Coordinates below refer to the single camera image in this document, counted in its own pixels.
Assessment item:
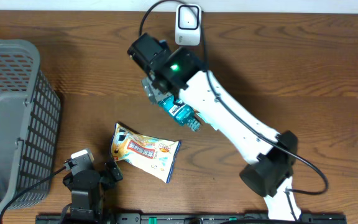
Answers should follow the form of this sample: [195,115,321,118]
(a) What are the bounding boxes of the teal mouthwash bottle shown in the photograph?
[158,95,201,132]

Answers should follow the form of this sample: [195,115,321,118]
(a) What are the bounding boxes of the red white snack package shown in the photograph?
[110,123,181,184]

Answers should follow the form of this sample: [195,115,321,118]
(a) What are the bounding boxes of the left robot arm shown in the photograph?
[59,158,123,223]

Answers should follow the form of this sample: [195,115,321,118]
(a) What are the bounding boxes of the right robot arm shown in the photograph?
[127,34,301,221]

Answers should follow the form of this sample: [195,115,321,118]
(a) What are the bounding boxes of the white barcode scanner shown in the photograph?
[175,4,202,46]

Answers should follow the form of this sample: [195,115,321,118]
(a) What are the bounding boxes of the grey plastic mesh basket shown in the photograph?
[0,40,62,212]

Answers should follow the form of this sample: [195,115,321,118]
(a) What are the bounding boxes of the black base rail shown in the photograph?
[35,212,347,224]

